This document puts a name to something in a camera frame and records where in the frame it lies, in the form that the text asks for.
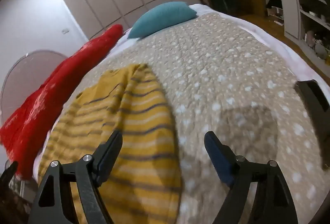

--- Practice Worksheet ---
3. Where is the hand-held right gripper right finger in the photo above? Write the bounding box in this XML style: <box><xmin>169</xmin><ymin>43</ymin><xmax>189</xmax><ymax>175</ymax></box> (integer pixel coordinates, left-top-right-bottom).
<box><xmin>204</xmin><ymin>131</ymin><xmax>299</xmax><ymax>224</ymax></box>

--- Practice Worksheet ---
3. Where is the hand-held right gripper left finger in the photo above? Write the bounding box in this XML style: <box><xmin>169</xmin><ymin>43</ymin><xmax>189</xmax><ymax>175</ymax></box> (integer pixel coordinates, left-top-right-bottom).
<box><xmin>28</xmin><ymin>130</ymin><xmax>123</xmax><ymax>224</ymax></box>

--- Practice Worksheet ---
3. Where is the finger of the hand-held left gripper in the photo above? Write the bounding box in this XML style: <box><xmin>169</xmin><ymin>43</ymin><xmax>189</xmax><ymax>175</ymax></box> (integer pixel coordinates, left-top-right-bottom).
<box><xmin>0</xmin><ymin>161</ymin><xmax>19</xmax><ymax>184</ymax></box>

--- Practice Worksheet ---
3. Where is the yellow striped sweater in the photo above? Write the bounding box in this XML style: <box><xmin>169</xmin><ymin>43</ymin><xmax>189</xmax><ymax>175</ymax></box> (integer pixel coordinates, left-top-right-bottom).
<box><xmin>39</xmin><ymin>63</ymin><xmax>183</xmax><ymax>224</ymax></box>

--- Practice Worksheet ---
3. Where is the red patterned blanket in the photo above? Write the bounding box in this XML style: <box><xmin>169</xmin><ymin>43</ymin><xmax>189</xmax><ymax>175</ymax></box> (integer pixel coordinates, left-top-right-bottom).
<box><xmin>0</xmin><ymin>24</ymin><xmax>124</xmax><ymax>179</ymax></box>

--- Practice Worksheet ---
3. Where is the beige spotted blanket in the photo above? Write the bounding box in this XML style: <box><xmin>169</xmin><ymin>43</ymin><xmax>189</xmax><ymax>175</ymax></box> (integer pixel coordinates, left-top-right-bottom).
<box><xmin>33</xmin><ymin>11</ymin><xmax>328</xmax><ymax>224</ymax></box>

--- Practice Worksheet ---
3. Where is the white bed sheet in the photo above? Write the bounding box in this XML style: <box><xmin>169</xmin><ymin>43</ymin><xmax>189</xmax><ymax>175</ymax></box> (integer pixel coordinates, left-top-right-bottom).
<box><xmin>32</xmin><ymin>3</ymin><xmax>321</xmax><ymax>183</ymax></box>

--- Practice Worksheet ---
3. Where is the teal pillow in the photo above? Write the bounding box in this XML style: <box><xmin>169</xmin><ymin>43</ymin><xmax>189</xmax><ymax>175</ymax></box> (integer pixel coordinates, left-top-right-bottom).
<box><xmin>127</xmin><ymin>1</ymin><xmax>198</xmax><ymax>39</ymax></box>

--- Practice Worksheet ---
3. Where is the white shelf unit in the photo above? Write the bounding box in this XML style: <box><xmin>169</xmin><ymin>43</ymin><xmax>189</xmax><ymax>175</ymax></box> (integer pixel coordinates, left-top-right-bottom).
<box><xmin>275</xmin><ymin>0</ymin><xmax>330</xmax><ymax>64</ymax></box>

